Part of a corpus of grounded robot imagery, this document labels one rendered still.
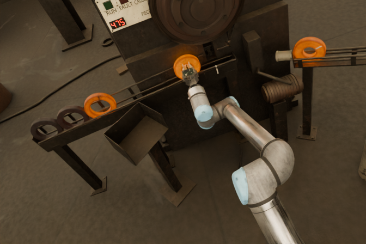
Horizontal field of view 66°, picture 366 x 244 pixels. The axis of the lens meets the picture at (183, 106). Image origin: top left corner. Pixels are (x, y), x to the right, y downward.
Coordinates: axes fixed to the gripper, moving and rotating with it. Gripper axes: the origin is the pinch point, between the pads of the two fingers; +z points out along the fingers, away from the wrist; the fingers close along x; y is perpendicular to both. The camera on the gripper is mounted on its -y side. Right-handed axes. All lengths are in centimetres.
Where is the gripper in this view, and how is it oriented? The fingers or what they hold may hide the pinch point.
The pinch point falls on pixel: (185, 65)
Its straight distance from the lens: 163.9
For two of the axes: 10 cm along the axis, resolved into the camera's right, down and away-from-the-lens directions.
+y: -2.3, -4.7, -8.5
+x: -9.4, 3.4, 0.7
